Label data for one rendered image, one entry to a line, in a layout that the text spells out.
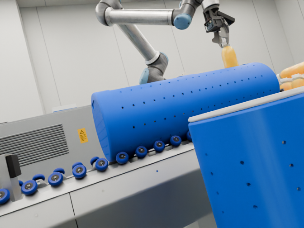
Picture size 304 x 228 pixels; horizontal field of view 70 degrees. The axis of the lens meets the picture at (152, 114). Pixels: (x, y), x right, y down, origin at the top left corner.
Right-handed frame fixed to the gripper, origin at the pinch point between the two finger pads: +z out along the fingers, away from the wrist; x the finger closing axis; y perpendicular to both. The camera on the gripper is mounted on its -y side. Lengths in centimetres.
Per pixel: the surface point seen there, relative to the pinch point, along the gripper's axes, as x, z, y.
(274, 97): 61, 33, 53
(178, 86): 12.4, 19.7, 42.7
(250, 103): 58, 33, 57
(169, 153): 12, 44, 55
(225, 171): 52, 45, 62
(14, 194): 5, 42, 108
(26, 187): 11, 40, 103
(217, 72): 9.6, 16.6, 19.0
